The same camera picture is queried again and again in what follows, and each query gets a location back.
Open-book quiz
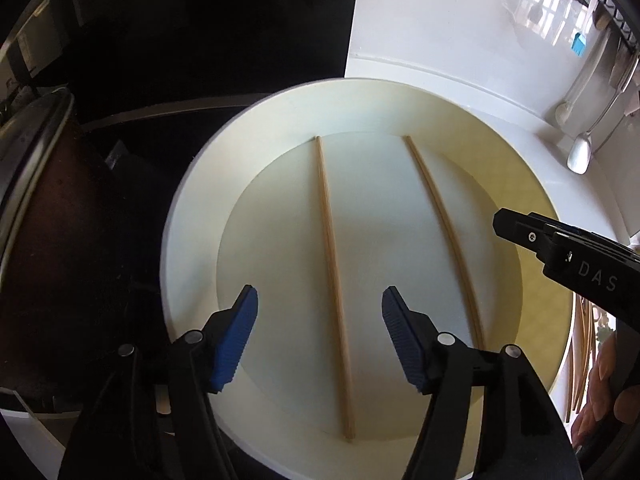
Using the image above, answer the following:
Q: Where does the bundle of wooden chopsticks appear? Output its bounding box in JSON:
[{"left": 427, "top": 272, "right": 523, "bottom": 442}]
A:
[{"left": 564, "top": 292, "right": 598, "bottom": 423}]

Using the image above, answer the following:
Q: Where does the slender bamboo chopstick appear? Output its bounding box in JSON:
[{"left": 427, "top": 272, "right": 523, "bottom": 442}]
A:
[
  {"left": 315, "top": 136, "right": 357, "bottom": 443},
  {"left": 404, "top": 135, "right": 486, "bottom": 352}
]

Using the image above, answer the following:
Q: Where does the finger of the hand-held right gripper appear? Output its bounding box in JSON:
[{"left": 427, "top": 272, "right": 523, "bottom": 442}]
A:
[
  {"left": 492, "top": 207, "right": 561, "bottom": 264},
  {"left": 525, "top": 212, "right": 640, "bottom": 262}
]

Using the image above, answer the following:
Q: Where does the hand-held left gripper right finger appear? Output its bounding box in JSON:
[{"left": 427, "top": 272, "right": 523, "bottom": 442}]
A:
[{"left": 381, "top": 285, "right": 586, "bottom": 480}]

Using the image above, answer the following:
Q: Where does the dark cooking pot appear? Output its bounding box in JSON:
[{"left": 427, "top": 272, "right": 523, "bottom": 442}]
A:
[{"left": 0, "top": 125, "right": 168, "bottom": 403}]

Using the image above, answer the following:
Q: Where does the black glass cooktop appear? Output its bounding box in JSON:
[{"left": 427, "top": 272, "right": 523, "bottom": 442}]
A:
[{"left": 75, "top": 92, "right": 273, "bottom": 201}]

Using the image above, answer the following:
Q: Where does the person's right hand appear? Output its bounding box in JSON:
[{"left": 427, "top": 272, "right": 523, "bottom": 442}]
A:
[{"left": 571, "top": 327, "right": 640, "bottom": 453}]

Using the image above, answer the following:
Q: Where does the black utensil rack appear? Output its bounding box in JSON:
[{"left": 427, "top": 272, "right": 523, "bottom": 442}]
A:
[{"left": 582, "top": 0, "right": 640, "bottom": 61}]

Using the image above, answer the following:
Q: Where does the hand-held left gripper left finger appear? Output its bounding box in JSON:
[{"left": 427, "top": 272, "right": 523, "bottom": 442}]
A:
[{"left": 57, "top": 285, "right": 261, "bottom": 480}]

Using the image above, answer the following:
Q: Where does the large white round plate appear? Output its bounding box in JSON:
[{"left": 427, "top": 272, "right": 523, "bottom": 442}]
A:
[{"left": 159, "top": 77, "right": 574, "bottom": 480}]

